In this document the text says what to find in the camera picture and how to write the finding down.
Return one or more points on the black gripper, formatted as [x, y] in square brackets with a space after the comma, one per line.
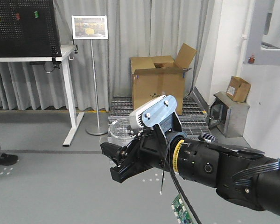
[153, 148]

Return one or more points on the clear graduated glass beaker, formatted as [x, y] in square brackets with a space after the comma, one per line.
[121, 132]

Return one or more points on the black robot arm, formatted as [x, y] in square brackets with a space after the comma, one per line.
[240, 175]

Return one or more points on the green circuit board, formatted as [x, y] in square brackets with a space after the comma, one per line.
[181, 211]

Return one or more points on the metal floor grating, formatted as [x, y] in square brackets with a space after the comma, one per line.
[193, 118]

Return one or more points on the large cardboard box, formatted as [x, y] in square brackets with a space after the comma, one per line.
[160, 75]

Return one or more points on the metal box with glass door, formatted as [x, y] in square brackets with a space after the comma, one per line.
[228, 116]

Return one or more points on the white desk with pegboard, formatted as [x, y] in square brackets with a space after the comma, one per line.
[40, 82]

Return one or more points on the small cardboard box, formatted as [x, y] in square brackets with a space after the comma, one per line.
[238, 89]

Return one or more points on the sign on metal stand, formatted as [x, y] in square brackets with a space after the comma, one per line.
[92, 27]

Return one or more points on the black pegboard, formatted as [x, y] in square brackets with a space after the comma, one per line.
[28, 29]

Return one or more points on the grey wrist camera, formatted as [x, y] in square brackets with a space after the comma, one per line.
[153, 112]

